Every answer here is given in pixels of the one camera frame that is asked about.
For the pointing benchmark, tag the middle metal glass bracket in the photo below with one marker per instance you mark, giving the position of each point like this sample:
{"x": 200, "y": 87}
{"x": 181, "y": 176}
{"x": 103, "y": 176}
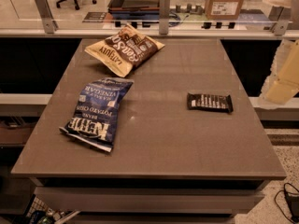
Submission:
{"x": 164, "y": 8}

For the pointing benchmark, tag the right metal glass bracket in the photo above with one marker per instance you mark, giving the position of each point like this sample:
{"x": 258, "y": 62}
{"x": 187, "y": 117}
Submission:
{"x": 281, "y": 18}

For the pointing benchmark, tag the cardboard box with label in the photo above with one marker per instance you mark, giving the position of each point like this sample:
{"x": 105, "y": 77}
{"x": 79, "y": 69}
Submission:
{"x": 223, "y": 9}

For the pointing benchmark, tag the left metal glass bracket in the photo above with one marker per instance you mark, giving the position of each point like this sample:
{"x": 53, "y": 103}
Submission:
{"x": 49, "y": 23}

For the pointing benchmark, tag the brown and yellow chip bag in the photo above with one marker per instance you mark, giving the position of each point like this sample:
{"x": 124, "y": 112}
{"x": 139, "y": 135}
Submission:
{"x": 125, "y": 50}

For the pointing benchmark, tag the black rxbar chocolate bar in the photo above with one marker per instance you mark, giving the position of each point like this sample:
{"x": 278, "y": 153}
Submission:
{"x": 210, "y": 102}

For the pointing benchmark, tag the open tray box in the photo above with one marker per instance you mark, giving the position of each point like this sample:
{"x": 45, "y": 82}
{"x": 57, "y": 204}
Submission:
{"x": 134, "y": 9}

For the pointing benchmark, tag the blue kettle chip bag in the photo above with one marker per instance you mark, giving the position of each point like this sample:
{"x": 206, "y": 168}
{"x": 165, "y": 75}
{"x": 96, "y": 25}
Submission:
{"x": 96, "y": 114}

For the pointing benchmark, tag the metal glass bracket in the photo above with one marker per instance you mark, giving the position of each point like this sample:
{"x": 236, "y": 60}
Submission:
{"x": 164, "y": 8}
{"x": 281, "y": 18}
{"x": 49, "y": 23}

